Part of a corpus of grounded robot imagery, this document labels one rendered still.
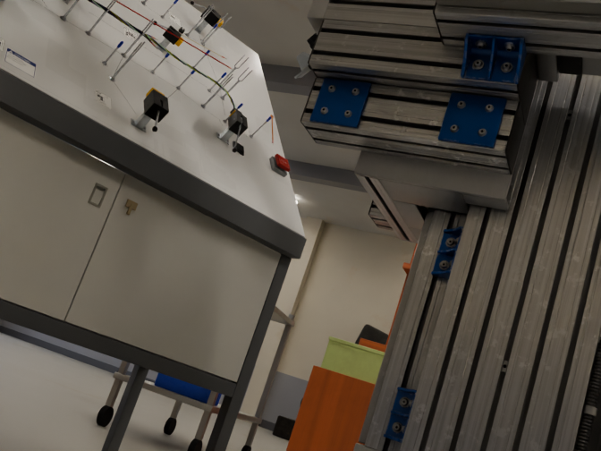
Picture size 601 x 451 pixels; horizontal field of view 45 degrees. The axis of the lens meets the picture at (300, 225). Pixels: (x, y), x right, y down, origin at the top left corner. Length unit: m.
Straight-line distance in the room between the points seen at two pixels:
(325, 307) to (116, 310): 10.01
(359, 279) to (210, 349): 9.78
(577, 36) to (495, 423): 0.59
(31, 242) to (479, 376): 1.07
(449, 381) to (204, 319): 0.96
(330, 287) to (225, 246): 9.86
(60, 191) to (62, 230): 0.09
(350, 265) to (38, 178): 10.27
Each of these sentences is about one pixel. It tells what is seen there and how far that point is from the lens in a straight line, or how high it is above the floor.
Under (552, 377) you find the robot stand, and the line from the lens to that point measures 1.19.
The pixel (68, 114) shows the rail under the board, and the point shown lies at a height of 0.85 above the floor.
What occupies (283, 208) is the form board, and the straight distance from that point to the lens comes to 2.18.
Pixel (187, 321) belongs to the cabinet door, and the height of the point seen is 0.51.
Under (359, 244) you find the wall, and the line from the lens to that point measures 11.95.
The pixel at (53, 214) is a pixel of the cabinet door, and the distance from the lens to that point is 1.80.
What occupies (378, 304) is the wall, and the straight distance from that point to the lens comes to 11.55.
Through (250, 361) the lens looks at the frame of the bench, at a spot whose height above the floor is 0.47.
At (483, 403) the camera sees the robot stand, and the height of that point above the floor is 0.48.
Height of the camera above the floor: 0.38
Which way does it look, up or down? 14 degrees up
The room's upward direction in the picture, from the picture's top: 19 degrees clockwise
